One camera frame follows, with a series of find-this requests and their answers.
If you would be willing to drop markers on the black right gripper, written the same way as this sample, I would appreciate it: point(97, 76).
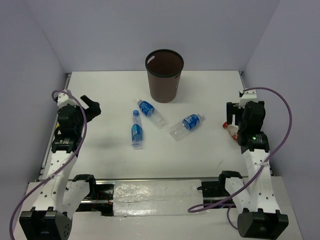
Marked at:
point(232, 108)

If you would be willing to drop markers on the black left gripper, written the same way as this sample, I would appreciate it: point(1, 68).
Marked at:
point(93, 111)

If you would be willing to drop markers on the crushed bottle light blue label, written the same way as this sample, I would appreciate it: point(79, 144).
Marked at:
point(137, 136)

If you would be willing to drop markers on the clear bottle dark blue label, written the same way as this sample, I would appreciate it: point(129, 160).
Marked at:
point(156, 118)

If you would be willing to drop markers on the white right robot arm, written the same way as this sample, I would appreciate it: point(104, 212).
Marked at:
point(259, 213)

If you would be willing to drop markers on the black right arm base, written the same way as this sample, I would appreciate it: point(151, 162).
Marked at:
point(214, 190)

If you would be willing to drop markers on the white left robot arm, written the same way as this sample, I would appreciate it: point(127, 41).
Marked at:
point(51, 215)

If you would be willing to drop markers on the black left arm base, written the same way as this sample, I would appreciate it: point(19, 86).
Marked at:
point(100, 192)

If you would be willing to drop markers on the brown plastic garbage bin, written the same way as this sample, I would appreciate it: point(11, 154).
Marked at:
point(164, 68)

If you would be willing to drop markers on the small red capped bottle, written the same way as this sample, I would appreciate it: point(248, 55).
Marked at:
point(232, 130)

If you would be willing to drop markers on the silver foil tape sheet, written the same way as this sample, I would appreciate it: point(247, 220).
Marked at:
point(155, 197)

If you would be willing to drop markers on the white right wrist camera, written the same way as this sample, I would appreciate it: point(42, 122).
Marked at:
point(245, 97)

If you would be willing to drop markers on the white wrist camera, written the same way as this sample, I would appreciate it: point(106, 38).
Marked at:
point(64, 100)
point(245, 97)

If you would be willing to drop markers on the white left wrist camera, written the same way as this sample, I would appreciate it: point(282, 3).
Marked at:
point(64, 100)

